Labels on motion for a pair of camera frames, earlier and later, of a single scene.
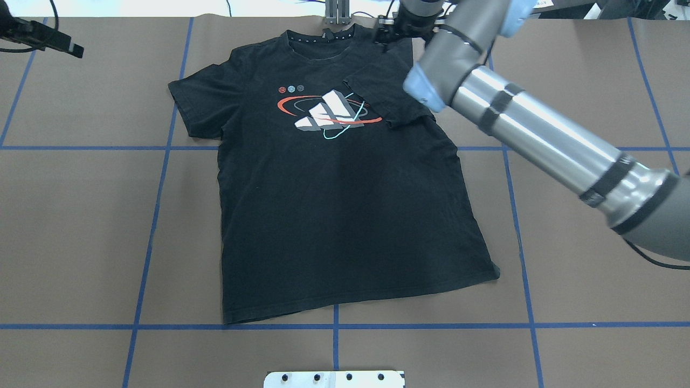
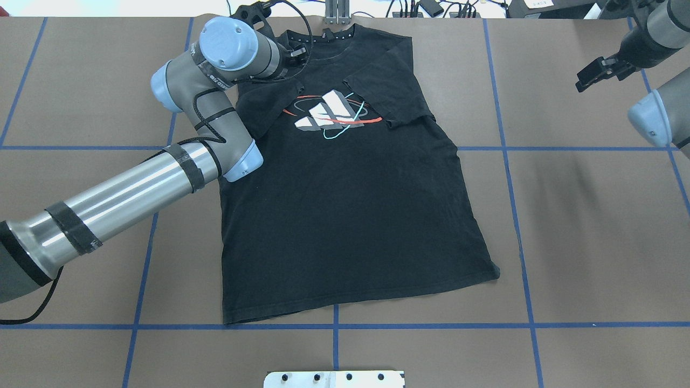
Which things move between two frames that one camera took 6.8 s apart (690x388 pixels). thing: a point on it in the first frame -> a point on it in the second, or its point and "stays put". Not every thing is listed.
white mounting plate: [366, 379] stays put
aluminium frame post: [337, 12] stays put
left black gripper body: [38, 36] -> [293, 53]
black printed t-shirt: [334, 186] stays put
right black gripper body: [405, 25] -> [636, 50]
